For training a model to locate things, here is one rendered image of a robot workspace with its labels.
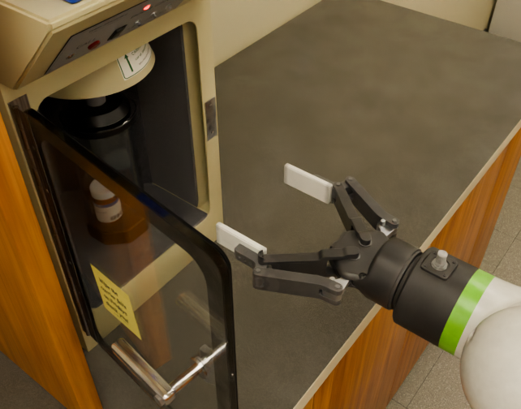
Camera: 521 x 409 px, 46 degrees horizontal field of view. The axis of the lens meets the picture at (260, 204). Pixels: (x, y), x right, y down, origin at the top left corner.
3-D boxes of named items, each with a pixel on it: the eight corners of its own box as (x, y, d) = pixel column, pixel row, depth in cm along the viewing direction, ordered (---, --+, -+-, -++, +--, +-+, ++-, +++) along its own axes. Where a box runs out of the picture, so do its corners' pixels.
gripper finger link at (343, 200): (360, 242, 68) (372, 239, 68) (333, 178, 76) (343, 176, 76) (356, 264, 70) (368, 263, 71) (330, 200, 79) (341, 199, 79)
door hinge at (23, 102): (81, 331, 89) (5, 104, 62) (94, 320, 90) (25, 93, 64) (88, 337, 88) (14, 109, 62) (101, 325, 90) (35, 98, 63)
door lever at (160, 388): (151, 327, 66) (148, 312, 65) (209, 381, 61) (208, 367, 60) (109, 357, 63) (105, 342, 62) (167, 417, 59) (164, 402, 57)
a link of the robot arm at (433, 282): (429, 368, 65) (465, 312, 70) (454, 298, 57) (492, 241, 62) (379, 338, 67) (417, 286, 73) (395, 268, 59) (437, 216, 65)
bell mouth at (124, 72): (-7, 70, 81) (-20, 32, 77) (95, 21, 91) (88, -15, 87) (81, 116, 73) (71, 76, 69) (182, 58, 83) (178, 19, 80)
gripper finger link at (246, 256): (275, 272, 68) (259, 288, 66) (239, 251, 70) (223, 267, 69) (275, 263, 67) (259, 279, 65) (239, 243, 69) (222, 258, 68)
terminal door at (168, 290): (96, 333, 89) (23, 101, 62) (240, 482, 73) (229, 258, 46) (91, 337, 89) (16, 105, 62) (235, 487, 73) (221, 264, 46)
